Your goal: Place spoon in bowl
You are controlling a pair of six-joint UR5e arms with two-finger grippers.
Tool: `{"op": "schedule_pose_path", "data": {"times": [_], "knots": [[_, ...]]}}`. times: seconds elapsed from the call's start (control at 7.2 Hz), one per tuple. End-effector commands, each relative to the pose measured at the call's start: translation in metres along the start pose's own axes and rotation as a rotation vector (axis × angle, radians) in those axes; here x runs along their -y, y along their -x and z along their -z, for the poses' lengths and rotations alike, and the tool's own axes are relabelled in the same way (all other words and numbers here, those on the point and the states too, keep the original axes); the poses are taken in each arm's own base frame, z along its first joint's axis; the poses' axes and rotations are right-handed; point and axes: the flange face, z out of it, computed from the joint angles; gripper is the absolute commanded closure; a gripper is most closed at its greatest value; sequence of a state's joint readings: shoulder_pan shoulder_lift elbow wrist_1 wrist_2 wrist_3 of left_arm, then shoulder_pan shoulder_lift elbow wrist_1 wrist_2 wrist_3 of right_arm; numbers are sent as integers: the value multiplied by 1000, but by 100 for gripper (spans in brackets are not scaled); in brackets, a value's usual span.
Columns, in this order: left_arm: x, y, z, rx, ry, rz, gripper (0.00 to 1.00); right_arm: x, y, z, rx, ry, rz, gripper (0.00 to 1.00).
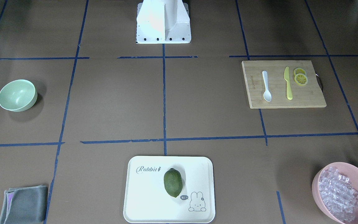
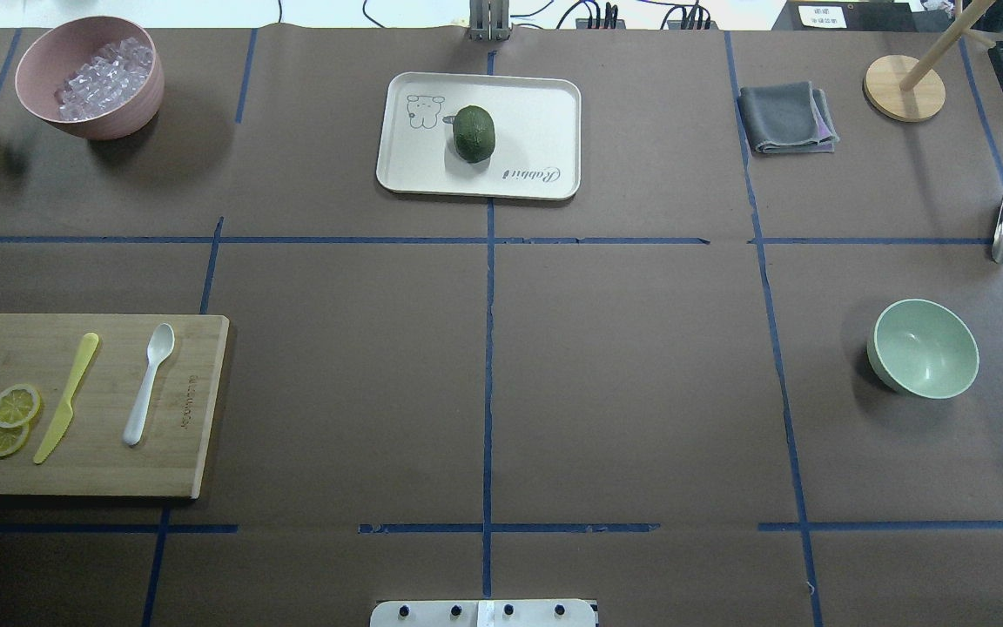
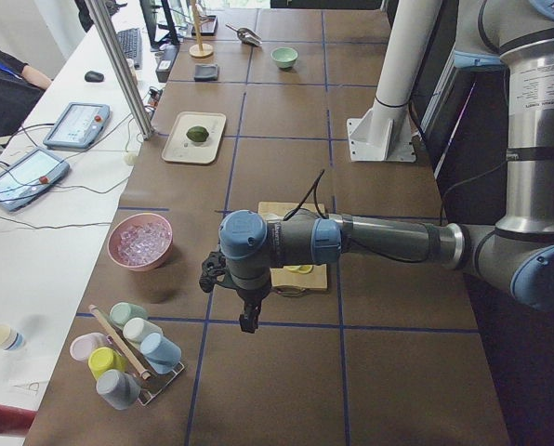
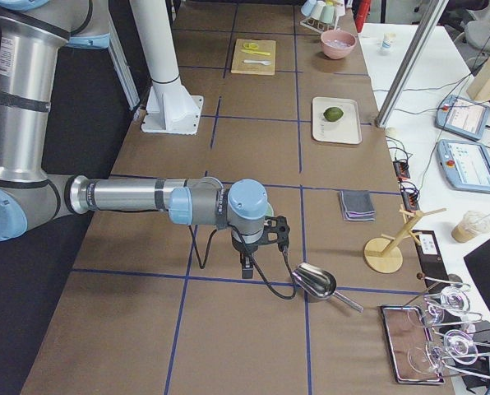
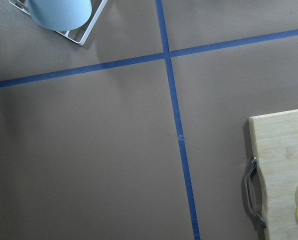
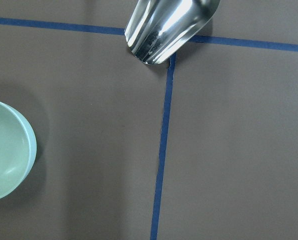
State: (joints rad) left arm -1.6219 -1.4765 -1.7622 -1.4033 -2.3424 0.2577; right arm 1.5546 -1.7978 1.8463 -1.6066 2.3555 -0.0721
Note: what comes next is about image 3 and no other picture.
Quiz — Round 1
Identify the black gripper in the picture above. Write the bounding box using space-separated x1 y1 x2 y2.
236 278 271 333

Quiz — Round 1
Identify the mint green bowl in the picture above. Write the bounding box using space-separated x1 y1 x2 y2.
270 46 298 71

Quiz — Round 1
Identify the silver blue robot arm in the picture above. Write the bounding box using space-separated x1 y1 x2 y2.
199 1 554 333

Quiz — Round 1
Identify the pink bowl of ice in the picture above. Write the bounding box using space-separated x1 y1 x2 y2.
107 213 173 271

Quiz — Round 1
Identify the bamboo cutting board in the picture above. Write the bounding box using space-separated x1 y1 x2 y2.
257 202 328 294

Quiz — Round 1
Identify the yellow lemon slice upper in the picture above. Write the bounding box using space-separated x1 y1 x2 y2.
284 265 314 275

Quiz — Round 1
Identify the light blue pastel cup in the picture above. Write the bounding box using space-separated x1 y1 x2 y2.
140 333 182 374

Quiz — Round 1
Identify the white pastel cup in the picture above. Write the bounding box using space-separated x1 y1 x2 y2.
123 317 163 345

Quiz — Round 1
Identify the green pastel cup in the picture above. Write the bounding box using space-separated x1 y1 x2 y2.
109 302 149 330

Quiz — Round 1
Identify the grey pastel cup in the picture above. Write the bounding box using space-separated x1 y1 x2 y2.
96 369 141 410

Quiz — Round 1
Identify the yellow pastel cup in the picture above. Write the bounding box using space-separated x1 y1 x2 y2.
87 347 126 380

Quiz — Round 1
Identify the pink pastel cup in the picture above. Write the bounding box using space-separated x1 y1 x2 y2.
69 332 110 362

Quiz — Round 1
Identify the cream rabbit tray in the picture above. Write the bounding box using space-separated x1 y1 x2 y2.
162 111 227 164

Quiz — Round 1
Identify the green lime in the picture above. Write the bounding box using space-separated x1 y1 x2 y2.
186 125 210 143

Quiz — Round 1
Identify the white pillar with base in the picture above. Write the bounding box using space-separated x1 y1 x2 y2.
347 0 442 163

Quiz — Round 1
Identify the paper cup on desk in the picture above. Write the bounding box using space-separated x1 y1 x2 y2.
0 324 25 351

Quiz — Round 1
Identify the grey folded cloth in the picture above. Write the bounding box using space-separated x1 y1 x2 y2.
193 64 219 82

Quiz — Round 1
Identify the near teach pendant tablet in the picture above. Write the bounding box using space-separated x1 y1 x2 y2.
0 148 70 212

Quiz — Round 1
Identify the teach pendant tablet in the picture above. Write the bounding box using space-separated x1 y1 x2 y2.
43 102 111 151
0 148 70 212

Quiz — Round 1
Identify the far teach pendant tablet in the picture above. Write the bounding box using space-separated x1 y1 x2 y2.
43 102 111 151

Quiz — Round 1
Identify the black power box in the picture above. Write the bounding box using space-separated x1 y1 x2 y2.
155 45 178 83

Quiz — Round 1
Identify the red cylinder object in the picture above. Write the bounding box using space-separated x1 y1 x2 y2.
0 404 37 437

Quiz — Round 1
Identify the wooden mug tree stand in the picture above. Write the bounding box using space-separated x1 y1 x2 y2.
189 0 214 59

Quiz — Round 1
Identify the metal ice scoop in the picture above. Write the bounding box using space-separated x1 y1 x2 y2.
225 23 262 47

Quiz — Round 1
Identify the black computer mouse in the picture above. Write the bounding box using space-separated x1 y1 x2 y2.
84 71 105 83

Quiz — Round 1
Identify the black monitor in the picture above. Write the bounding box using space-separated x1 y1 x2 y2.
139 0 180 52

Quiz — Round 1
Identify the black keyboard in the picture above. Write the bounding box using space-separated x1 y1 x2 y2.
116 28 142 70

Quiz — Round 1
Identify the person in black shirt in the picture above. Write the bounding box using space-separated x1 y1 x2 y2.
0 50 52 137

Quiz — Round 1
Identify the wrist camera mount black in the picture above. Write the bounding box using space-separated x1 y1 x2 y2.
199 251 235 294

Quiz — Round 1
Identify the white wire cup rack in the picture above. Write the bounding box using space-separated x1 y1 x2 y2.
100 320 186 406

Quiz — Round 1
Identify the wooden rack handle rod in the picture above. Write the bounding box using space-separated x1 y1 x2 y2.
88 305 152 381

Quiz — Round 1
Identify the aluminium frame post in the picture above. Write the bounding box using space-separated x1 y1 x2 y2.
86 0 154 140

